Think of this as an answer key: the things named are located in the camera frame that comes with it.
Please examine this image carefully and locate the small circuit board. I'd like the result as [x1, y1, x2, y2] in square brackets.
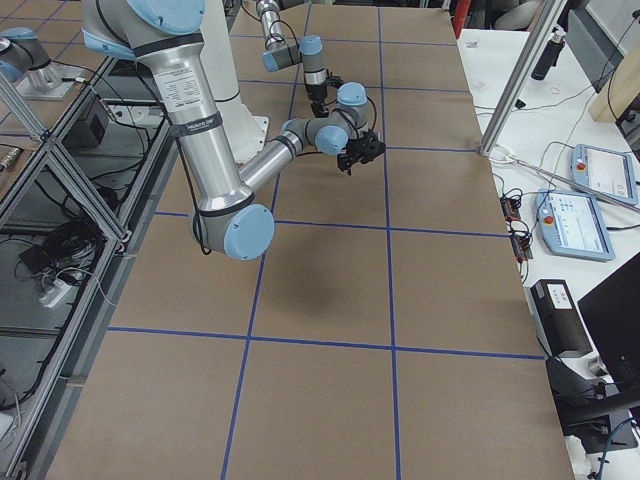
[500, 197, 521, 221]

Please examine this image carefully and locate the black power adapter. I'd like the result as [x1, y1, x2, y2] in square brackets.
[19, 245, 52, 274]

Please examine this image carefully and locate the black monitor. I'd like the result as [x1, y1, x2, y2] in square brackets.
[578, 254, 640, 388]

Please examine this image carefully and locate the far teach pendant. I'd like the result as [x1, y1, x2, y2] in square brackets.
[571, 144, 639, 206]

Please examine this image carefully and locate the teach pendant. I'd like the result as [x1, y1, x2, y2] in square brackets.
[535, 189, 615, 262]
[571, 144, 639, 206]

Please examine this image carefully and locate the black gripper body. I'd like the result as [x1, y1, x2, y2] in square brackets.
[305, 83, 328, 111]
[336, 130, 385, 168]

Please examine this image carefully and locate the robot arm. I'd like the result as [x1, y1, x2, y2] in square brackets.
[83, 1, 386, 260]
[255, 0, 330, 118]

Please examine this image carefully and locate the near teach pendant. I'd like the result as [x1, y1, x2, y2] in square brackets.
[535, 189, 615, 262]

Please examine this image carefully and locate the black box with label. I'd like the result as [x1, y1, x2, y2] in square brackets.
[530, 279, 593, 358]

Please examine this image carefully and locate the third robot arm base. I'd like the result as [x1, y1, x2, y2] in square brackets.
[1, 27, 84, 101]

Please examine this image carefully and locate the white power strip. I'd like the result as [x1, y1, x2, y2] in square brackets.
[39, 279, 71, 308]

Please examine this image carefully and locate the black electronics box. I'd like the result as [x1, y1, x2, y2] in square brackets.
[62, 96, 109, 149]

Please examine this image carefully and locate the black bottle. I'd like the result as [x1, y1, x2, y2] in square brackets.
[531, 30, 566, 81]

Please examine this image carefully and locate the aluminium frame post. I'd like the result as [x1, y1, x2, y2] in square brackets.
[479, 0, 567, 157]

